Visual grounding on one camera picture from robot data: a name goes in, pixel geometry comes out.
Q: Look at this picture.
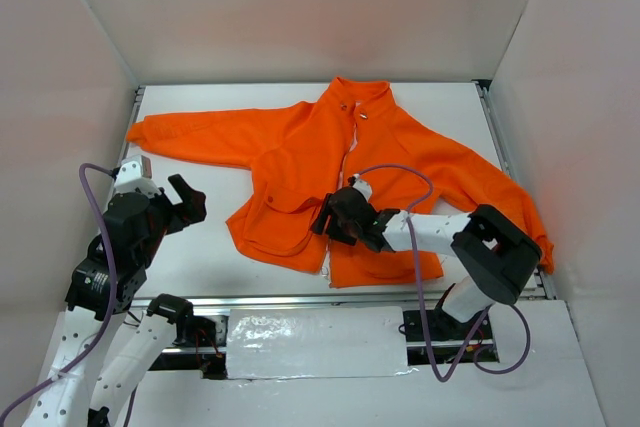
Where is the orange zip-up jacket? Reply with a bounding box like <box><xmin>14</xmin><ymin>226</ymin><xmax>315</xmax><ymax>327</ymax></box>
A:
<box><xmin>126</xmin><ymin>77</ymin><xmax>554</xmax><ymax>288</ymax></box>

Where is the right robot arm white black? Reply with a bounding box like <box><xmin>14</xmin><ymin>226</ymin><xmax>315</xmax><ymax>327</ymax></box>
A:
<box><xmin>310</xmin><ymin>187</ymin><xmax>542</xmax><ymax>338</ymax></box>

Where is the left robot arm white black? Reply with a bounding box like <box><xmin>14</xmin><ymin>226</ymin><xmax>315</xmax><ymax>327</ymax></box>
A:
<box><xmin>24</xmin><ymin>162</ymin><xmax>207</xmax><ymax>426</ymax></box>

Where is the white foil-wrapped block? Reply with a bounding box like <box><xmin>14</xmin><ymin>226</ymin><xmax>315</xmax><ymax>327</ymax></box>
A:
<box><xmin>226</xmin><ymin>306</ymin><xmax>411</xmax><ymax>380</ymax></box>

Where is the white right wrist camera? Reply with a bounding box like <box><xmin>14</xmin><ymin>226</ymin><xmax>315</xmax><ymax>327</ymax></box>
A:
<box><xmin>348</xmin><ymin>174</ymin><xmax>373</xmax><ymax>202</ymax></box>

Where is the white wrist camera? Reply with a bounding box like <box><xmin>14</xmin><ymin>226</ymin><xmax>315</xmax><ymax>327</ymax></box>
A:
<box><xmin>114</xmin><ymin>155</ymin><xmax>160</xmax><ymax>198</ymax></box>
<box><xmin>348</xmin><ymin>174</ymin><xmax>373</xmax><ymax>202</ymax></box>

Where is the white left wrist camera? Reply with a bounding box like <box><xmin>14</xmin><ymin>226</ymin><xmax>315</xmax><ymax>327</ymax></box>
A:
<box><xmin>114</xmin><ymin>155</ymin><xmax>160</xmax><ymax>198</ymax></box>

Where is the aluminium frame rail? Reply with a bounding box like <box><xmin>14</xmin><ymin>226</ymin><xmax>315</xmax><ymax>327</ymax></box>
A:
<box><xmin>89</xmin><ymin>79</ymin><xmax>557</xmax><ymax>309</ymax></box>

